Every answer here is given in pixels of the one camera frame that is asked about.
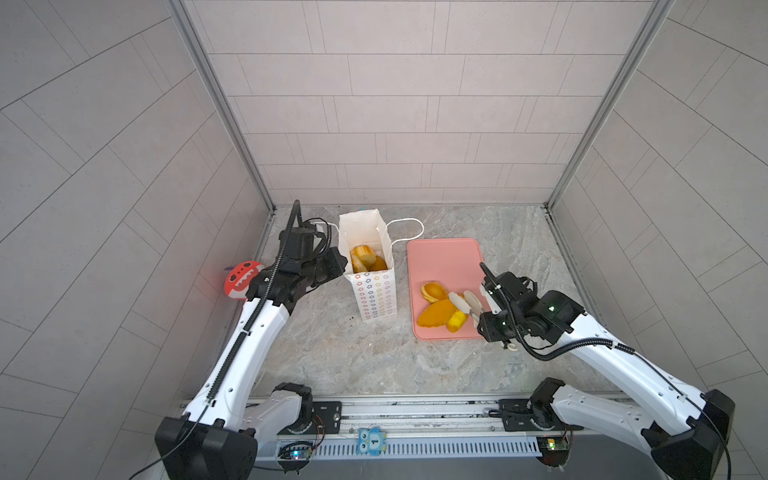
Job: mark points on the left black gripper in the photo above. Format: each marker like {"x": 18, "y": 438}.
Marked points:
{"x": 327, "y": 264}

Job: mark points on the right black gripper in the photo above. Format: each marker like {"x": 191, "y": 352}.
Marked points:
{"x": 498, "y": 303}

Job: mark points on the braided ring fake bread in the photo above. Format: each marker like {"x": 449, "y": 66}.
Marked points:
{"x": 363, "y": 258}

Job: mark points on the orange oval fake bread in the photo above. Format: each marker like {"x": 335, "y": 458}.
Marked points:
{"x": 437, "y": 314}

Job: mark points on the white printed paper bag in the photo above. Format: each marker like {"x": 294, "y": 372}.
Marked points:
{"x": 374, "y": 292}

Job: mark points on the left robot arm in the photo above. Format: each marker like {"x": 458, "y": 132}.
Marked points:
{"x": 219, "y": 433}

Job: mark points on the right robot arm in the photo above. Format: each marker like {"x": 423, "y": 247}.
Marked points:
{"x": 684, "y": 430}

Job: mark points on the small yellow fake bread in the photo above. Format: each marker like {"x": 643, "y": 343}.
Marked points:
{"x": 456, "y": 321}

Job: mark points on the orange tart fake bread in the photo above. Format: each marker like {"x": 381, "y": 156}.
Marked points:
{"x": 434, "y": 292}

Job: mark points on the pink plastic tray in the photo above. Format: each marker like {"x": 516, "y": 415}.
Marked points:
{"x": 454, "y": 263}

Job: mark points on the red shark plush toy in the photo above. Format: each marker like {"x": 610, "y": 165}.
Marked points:
{"x": 237, "y": 282}

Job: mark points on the blue owl number tag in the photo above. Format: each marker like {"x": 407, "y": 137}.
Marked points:
{"x": 371, "y": 441}

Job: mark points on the right circuit board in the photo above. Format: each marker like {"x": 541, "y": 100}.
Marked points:
{"x": 555, "y": 451}

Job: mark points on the circuit board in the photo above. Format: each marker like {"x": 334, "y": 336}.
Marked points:
{"x": 296, "y": 451}
{"x": 555, "y": 451}

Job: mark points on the left circuit board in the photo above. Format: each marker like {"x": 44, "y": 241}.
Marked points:
{"x": 296, "y": 451}

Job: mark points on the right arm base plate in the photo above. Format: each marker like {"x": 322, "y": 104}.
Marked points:
{"x": 516, "y": 415}

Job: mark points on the aluminium mounting rail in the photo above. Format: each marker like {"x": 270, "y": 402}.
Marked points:
{"x": 459, "y": 426}

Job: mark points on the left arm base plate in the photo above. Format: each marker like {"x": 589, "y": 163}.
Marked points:
{"x": 330, "y": 414}

